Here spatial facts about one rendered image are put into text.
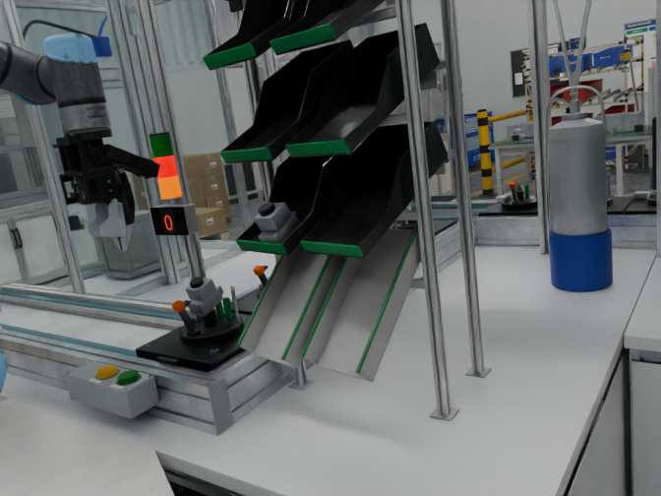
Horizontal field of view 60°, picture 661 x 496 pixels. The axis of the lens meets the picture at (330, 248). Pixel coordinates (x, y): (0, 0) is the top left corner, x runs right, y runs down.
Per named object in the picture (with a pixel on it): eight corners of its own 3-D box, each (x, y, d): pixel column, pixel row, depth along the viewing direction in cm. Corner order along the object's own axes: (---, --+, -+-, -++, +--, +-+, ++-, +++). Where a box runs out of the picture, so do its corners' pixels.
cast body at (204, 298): (205, 316, 123) (192, 290, 120) (191, 314, 125) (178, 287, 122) (229, 293, 129) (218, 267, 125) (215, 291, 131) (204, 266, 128)
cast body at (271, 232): (283, 249, 98) (264, 217, 95) (265, 250, 101) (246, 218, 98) (308, 219, 103) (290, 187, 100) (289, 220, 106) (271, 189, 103)
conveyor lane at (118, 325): (222, 414, 114) (213, 368, 112) (12, 357, 163) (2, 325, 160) (307, 355, 136) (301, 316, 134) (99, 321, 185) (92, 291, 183)
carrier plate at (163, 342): (213, 373, 112) (211, 363, 111) (137, 357, 126) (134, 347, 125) (289, 327, 131) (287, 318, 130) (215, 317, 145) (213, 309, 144)
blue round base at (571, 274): (607, 294, 148) (605, 237, 144) (544, 290, 157) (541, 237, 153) (617, 276, 160) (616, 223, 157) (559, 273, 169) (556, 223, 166)
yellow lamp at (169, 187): (170, 199, 138) (166, 178, 137) (156, 199, 141) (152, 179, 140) (186, 194, 142) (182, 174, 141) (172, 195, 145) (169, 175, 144)
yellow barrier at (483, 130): (491, 196, 774) (485, 109, 747) (478, 196, 787) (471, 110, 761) (580, 157, 1013) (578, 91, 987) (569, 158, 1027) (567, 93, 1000)
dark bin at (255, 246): (287, 256, 97) (267, 221, 93) (241, 250, 106) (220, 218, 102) (376, 161, 111) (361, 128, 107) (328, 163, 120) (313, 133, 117)
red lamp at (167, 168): (166, 178, 137) (161, 157, 136) (152, 179, 140) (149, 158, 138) (182, 174, 141) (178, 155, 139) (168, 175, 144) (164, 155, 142)
